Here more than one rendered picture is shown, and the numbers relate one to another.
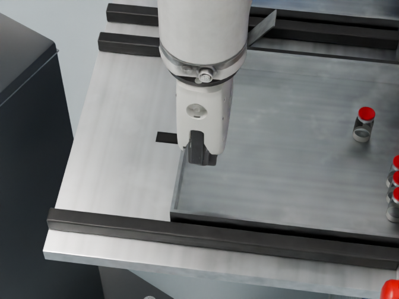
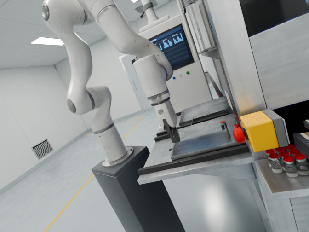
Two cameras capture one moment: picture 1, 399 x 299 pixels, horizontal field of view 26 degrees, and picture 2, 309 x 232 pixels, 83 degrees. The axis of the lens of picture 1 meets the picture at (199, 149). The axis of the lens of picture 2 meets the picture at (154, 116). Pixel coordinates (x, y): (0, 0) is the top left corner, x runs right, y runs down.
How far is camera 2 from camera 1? 0.53 m
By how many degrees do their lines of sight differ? 41
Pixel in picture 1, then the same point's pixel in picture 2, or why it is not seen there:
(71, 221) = (144, 169)
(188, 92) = (156, 106)
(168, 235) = (171, 164)
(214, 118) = (166, 112)
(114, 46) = (158, 138)
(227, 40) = (159, 84)
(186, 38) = (148, 87)
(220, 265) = (189, 168)
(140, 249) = (164, 171)
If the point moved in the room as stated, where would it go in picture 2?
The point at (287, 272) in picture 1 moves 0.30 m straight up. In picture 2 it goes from (211, 163) to (180, 77)
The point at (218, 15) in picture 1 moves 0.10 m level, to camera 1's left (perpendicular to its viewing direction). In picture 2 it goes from (152, 76) to (126, 87)
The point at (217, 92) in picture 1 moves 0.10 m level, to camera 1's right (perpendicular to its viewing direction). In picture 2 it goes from (163, 103) to (191, 93)
